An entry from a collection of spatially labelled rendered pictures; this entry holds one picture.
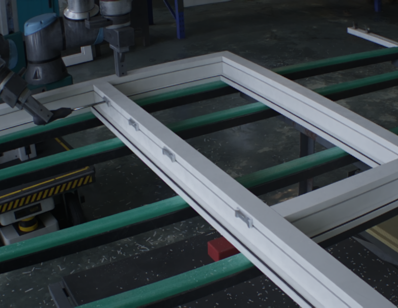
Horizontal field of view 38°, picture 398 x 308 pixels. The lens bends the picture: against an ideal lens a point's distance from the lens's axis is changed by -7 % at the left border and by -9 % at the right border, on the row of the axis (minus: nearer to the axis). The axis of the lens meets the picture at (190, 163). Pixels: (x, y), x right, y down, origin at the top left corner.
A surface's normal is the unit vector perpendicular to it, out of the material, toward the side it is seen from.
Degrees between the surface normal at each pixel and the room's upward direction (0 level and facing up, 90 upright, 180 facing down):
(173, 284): 0
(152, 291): 0
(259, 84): 90
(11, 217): 90
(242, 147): 0
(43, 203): 90
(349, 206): 90
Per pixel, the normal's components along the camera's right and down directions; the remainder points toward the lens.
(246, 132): -0.06, -0.89
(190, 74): 0.46, 0.38
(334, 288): -0.88, 0.26
